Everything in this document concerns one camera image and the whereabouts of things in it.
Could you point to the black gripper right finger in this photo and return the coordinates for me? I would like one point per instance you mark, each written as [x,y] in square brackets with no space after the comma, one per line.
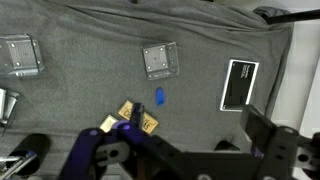
[258,128]

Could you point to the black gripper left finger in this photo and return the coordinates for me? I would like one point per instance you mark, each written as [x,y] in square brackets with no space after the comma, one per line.
[137,116]

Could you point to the clear square bowl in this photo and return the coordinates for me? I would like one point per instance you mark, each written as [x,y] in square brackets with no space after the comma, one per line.
[20,56]
[161,60]

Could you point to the wooden block near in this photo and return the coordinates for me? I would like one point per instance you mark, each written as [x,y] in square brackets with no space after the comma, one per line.
[149,123]

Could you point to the wooden block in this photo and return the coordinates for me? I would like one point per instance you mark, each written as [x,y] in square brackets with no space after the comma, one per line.
[108,122]
[149,123]

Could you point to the blue eraser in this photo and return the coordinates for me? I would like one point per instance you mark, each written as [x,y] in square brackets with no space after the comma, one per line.
[160,96]

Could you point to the wooden block far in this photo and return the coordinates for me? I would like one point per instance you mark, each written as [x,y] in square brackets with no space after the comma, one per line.
[108,122]

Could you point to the grey table cloth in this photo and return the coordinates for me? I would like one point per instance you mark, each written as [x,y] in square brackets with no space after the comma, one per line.
[93,63]

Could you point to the white framed black tablet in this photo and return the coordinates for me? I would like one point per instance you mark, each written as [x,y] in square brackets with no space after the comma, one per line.
[238,85]

